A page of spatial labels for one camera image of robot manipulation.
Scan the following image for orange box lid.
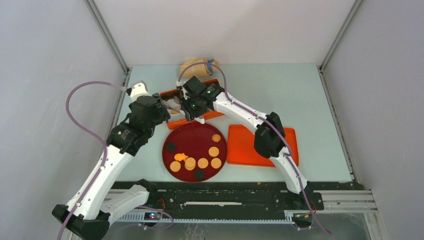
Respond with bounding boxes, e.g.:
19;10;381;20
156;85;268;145
227;124;286;168

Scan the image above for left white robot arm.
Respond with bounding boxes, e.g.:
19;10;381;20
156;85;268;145
52;93;170;240

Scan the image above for metal serving tongs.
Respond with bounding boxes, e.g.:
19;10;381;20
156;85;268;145
165;105;206;124

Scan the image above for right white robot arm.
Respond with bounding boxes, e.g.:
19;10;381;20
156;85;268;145
176;76;311;209

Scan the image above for orange compartment cookie box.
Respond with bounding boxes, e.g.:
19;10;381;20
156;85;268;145
160;77;224;130

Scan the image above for dark red round plate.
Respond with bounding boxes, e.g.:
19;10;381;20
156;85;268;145
162;122;228;183

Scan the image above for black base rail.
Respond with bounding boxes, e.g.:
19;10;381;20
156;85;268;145
146;182;324;220

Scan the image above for beige cloth doll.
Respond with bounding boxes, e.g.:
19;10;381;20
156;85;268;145
179;58;219;79

